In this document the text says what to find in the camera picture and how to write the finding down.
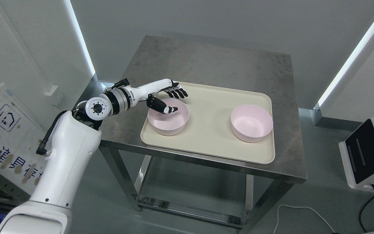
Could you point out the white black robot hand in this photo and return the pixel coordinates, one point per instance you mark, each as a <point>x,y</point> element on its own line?
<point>149,91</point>

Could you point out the pink bowl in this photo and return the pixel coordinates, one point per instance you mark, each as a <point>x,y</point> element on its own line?
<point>172,123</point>
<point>251,123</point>

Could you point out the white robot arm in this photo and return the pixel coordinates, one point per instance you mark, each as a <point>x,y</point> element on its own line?
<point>68,146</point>

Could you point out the stainless steel table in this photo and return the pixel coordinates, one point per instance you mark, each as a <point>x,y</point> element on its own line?
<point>217,79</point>

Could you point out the white sign board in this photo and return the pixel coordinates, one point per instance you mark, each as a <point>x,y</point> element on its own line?
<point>19,139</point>

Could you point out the white black device box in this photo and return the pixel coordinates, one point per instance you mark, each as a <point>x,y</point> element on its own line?
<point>357,154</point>

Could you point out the white wall socket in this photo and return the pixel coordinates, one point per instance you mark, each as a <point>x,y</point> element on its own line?
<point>54,92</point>

